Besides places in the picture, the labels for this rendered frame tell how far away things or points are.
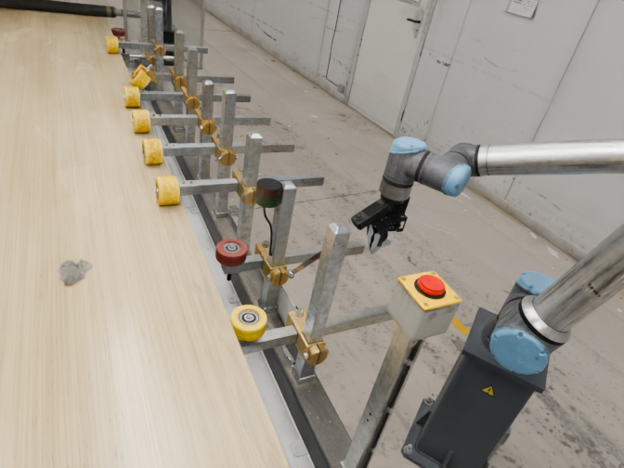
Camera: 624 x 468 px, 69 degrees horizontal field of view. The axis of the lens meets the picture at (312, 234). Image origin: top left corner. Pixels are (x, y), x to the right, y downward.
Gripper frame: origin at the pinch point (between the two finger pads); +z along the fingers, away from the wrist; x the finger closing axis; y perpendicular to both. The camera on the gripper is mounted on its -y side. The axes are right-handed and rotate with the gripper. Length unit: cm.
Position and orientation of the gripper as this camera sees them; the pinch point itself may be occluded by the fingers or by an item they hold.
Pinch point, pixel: (370, 250)
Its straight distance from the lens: 144.3
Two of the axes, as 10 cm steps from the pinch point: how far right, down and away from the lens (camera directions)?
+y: 8.9, -1.1, 4.3
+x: -4.1, -5.7, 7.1
